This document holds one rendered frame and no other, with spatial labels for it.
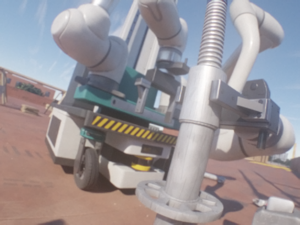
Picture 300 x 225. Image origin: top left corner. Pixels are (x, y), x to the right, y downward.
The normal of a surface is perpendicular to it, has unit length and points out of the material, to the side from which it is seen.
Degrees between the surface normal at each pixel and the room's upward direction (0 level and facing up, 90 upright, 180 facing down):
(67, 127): 90
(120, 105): 90
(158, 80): 90
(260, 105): 90
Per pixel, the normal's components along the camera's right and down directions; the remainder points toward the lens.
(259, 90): -0.84, -0.29
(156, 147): 0.66, 0.06
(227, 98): 0.49, 0.00
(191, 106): -0.60, -0.27
